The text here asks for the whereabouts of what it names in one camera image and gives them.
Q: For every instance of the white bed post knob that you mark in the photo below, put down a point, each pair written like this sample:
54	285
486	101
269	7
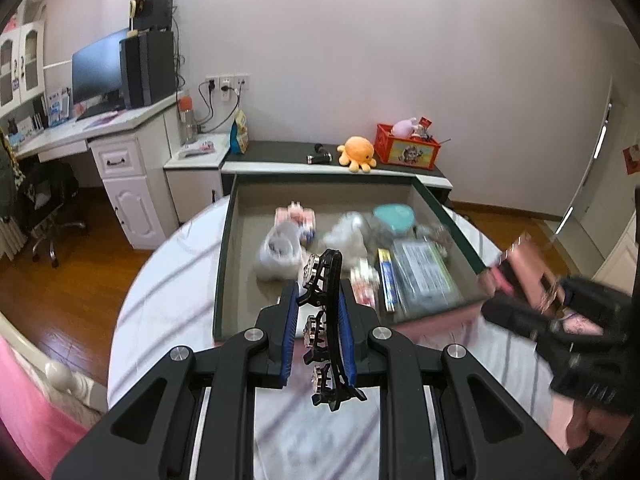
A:
86	390

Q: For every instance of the black speaker on tower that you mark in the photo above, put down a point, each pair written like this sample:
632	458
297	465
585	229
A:
150	14

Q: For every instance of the white desk with drawers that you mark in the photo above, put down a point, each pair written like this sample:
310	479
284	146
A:
130	149

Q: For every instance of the yellow blue snack bag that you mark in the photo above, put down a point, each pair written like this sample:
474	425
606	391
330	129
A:
239	138

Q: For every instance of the orange octopus plush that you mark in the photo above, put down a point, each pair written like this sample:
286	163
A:
357	153

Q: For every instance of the white glass door cabinet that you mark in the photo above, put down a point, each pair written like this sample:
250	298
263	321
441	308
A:
22	76

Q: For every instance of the black hair claw clip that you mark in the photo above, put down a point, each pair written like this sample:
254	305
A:
328	336

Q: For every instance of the white mosquito repellent plug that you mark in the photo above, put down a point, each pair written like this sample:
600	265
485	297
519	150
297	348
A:
280	255

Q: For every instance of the black office chair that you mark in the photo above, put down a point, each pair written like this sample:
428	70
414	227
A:
48	190

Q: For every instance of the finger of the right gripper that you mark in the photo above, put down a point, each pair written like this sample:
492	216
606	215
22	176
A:
518	318
594	300

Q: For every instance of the rose gold round case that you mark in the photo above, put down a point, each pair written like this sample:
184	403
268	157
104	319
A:
520	272

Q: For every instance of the white pink doll figurine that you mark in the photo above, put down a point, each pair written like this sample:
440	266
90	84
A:
365	283

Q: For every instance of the black small gadget on cabinet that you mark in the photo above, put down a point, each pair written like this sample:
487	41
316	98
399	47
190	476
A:
320	156

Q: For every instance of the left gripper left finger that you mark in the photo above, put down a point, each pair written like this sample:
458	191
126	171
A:
192	414

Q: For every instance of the black computer monitor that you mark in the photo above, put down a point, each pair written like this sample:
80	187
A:
96	70

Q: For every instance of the white wall socket strip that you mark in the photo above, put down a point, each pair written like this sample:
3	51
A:
237	82

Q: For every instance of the pink block brick toy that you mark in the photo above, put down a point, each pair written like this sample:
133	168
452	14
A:
305	218

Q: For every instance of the orange cap water bottle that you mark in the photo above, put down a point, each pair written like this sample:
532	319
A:
189	127

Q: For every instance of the clear plastic labelled box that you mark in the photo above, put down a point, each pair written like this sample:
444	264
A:
426	285

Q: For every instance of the clear glass liquid bottle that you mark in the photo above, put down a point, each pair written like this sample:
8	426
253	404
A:
437	234

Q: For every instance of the red toy crate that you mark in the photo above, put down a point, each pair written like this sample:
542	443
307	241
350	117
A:
412	152

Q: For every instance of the person right hand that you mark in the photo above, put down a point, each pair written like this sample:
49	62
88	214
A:
586	419

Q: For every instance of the low black white cabinet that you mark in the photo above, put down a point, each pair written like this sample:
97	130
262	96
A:
280	157

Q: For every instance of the teal lid round container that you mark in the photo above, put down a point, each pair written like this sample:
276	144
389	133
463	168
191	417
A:
398	218

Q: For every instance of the white bedside cabinet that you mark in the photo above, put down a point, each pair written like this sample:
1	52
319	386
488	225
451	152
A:
195	182

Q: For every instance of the blue yellow tube box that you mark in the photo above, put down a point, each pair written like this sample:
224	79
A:
388	281

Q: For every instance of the black computer tower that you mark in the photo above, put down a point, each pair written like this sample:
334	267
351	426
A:
147	68

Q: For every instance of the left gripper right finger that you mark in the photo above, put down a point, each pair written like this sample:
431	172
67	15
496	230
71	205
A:
441	410

